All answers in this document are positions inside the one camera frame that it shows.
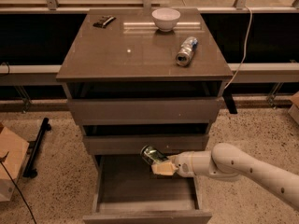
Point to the black metal stand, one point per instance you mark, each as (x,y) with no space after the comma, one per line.
(30,170)

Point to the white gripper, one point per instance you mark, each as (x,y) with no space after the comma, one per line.
(183,163)

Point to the middle grey drawer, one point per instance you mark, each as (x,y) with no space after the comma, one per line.
(133,144)

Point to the top grey drawer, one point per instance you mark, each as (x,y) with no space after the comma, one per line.
(131,112)

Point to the cardboard box at right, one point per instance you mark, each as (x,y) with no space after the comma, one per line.
(294,110)

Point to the bottom grey drawer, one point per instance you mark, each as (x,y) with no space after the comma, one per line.
(127,192)

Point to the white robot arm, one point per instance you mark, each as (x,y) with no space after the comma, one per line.
(227,162)

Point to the cardboard box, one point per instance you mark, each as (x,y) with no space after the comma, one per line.
(294,110)
(13,149)

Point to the white bowl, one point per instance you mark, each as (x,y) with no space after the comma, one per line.
(165,18)

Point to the grey drawer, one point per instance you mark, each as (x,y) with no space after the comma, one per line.
(133,144)
(127,192)
(131,112)

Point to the black snack wrapper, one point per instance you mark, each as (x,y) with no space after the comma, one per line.
(104,21)

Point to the grey drawer cabinet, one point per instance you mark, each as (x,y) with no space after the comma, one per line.
(132,59)

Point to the silver blue can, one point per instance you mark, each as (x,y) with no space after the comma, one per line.
(187,50)

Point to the green soda can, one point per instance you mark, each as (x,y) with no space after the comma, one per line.
(151,155)

